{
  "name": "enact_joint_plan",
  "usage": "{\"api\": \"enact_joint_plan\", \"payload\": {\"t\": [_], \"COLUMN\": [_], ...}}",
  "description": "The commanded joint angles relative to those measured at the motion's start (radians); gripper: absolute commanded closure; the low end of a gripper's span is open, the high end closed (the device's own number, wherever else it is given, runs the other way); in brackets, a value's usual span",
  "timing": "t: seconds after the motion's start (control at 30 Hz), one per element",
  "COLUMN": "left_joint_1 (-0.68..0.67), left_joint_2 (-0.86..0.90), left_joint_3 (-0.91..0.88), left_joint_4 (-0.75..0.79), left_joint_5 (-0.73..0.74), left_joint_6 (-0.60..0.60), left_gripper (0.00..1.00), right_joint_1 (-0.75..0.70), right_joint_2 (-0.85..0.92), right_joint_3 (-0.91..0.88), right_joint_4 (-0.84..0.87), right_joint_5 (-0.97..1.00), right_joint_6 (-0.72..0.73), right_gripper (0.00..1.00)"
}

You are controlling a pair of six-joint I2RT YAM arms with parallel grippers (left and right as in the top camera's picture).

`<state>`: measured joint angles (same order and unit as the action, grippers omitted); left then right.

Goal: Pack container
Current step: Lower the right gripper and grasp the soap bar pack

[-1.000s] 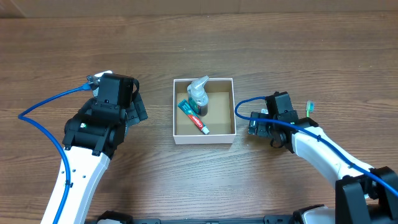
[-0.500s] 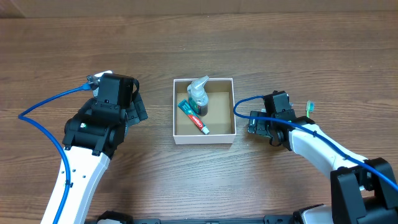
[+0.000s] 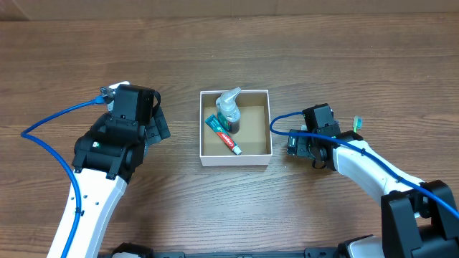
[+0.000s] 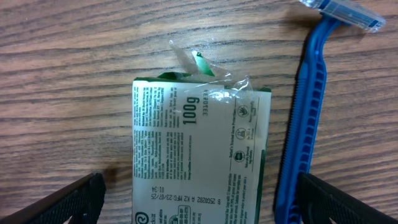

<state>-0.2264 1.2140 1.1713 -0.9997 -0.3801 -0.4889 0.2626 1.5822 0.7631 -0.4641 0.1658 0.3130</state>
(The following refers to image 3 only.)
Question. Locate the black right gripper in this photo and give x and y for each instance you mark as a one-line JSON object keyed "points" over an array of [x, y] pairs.
{"points": [[293, 144]]}

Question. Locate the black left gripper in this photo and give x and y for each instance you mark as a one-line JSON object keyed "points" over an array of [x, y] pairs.
{"points": [[160, 126]]}

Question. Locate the green white toothbrush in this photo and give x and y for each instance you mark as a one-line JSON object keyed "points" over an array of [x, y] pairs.
{"points": [[357, 123]]}

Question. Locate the clear pump sanitizer bottle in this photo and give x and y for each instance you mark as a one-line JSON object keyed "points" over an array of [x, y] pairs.
{"points": [[228, 113]]}

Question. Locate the red green toothpaste tube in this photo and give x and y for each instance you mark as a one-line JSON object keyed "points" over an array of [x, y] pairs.
{"points": [[215, 125]]}

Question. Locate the green white soap packet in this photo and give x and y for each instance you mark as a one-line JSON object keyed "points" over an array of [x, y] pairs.
{"points": [[298, 146]]}

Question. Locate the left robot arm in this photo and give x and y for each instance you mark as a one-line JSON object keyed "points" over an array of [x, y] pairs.
{"points": [[105, 159]]}

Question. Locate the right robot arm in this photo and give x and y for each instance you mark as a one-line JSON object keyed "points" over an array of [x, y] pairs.
{"points": [[419, 219]]}

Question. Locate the white cardboard box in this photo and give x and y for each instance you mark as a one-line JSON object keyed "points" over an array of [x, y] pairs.
{"points": [[254, 136]]}

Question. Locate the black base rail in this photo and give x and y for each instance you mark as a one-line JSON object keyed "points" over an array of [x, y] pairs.
{"points": [[129, 250]]}

